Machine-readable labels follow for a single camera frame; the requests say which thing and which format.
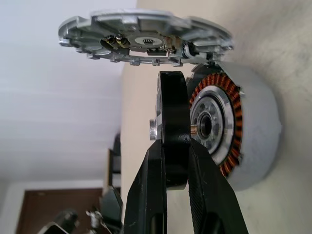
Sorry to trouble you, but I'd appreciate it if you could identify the brown wooden panel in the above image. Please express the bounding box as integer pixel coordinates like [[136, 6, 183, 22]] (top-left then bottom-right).
[[16, 187, 103, 234]]

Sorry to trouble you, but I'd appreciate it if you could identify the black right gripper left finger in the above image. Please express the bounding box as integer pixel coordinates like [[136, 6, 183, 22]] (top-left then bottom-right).
[[123, 140, 169, 234]]

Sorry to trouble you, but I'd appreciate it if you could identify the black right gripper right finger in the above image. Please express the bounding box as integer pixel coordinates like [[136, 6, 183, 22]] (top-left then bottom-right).
[[186, 138, 249, 234]]

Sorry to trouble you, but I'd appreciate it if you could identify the grey motor housing with coils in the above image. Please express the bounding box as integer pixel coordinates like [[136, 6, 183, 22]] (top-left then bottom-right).
[[186, 60, 283, 194]]

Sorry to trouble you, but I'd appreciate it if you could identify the grey motor lid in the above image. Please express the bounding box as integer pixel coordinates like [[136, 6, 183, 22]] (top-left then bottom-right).
[[58, 9, 235, 67]]

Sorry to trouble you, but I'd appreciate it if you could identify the black spoked rotor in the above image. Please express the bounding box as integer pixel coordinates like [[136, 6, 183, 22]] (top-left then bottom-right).
[[148, 70, 191, 191]]

